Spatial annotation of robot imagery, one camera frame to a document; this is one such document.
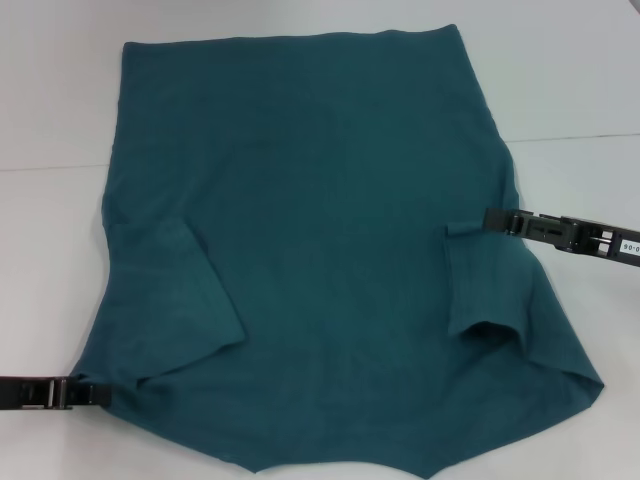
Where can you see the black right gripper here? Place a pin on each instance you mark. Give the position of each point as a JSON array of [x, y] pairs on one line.
[[600, 240]]

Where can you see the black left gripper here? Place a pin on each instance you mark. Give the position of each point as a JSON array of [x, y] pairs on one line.
[[30, 394]]

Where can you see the blue shirt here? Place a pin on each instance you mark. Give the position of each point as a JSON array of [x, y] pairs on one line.
[[325, 175]]

